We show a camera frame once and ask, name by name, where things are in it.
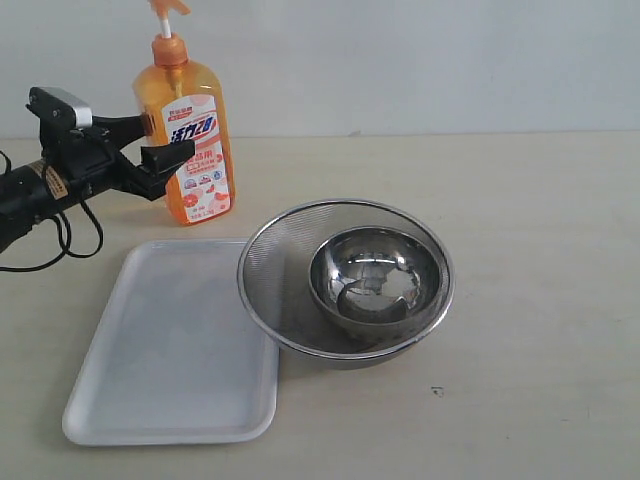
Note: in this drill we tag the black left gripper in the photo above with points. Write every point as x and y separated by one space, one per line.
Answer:
90 161

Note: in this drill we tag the orange dish soap pump bottle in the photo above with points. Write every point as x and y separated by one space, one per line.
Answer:
183 101

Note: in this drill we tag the small stainless steel bowl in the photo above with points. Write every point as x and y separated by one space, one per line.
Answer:
377 283

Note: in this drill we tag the steel mesh strainer basket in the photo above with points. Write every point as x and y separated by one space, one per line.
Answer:
273 284

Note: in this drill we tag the white foam tray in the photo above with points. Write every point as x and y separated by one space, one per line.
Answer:
175 358

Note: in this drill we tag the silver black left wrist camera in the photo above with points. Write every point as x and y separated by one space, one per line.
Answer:
59 108

